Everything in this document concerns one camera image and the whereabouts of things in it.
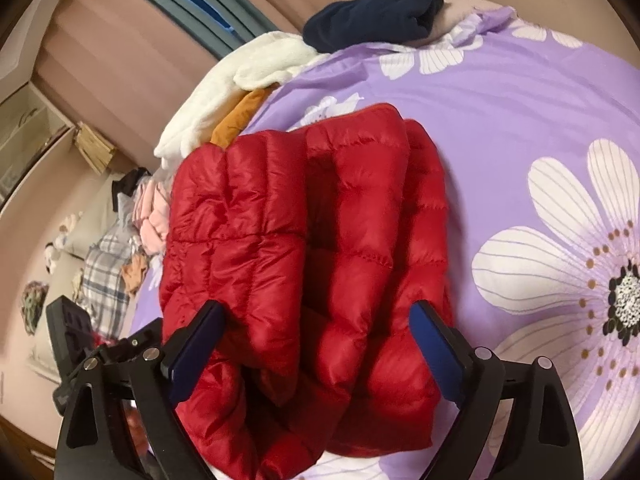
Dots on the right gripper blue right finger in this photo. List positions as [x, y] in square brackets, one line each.
[446, 352]

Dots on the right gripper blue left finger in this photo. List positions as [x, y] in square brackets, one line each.
[188, 350]

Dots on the red puffer jacket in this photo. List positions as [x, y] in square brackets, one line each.
[317, 242]

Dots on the plaid pillow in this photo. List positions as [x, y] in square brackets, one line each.
[103, 290]

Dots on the tan small garment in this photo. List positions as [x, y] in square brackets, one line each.
[133, 272]

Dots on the white plush toy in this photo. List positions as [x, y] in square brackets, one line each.
[53, 250]

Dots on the pink crumpled garment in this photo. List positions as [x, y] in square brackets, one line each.
[150, 215]

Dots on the white fleece garment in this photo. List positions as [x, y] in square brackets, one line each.
[271, 58]

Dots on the orange folded garment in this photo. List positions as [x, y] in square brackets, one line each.
[235, 122]

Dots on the white shelf unit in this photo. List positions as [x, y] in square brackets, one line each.
[30, 124]

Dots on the beige curtain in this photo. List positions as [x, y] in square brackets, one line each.
[123, 67]

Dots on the navy blue folded garment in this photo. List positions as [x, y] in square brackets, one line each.
[343, 24]

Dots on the blue window frame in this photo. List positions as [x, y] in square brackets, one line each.
[219, 26]

